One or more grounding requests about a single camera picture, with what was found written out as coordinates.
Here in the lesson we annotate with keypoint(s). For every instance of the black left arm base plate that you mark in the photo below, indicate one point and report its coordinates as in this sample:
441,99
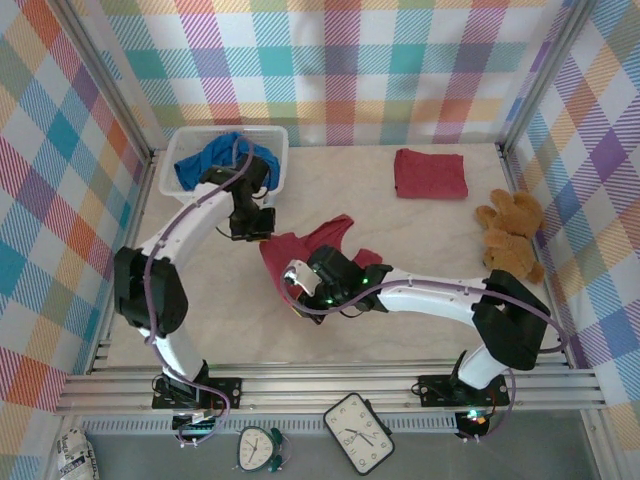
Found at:
232,392

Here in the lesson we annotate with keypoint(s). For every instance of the red tank top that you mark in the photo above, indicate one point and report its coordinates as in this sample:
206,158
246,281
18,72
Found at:
430,172
285,250

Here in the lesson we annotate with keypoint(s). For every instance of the aluminium frame post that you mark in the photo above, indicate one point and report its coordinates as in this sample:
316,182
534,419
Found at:
546,75
115,85

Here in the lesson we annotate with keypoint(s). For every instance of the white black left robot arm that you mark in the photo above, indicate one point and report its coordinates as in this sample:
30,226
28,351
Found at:
195,220

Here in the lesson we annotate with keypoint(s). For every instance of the aluminium side rail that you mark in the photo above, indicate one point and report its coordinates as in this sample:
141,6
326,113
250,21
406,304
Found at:
511,172
144,192

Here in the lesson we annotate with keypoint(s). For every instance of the blue tank top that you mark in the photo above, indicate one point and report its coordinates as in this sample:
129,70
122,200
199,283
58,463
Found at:
215,155

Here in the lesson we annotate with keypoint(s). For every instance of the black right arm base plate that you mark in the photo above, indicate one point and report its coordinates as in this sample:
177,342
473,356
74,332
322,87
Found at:
432,390

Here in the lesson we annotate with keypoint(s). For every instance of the brown teddy bear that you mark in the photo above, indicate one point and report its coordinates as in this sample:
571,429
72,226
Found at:
515,230

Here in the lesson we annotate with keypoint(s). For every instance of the newspaper print bag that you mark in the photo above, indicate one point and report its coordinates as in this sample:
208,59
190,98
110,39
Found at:
75,455

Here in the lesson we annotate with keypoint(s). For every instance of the small green alarm clock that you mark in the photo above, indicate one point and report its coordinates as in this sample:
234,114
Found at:
252,447

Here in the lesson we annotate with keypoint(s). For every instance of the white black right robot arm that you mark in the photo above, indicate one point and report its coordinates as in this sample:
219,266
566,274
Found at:
435,300

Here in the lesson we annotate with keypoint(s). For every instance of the white plastic mesh basket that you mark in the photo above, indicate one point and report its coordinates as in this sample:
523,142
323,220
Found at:
175,150

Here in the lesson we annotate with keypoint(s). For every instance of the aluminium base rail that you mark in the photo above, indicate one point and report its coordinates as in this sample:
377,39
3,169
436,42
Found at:
310,392

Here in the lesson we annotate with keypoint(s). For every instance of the black square analogue clock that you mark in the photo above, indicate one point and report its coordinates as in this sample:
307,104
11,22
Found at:
357,432

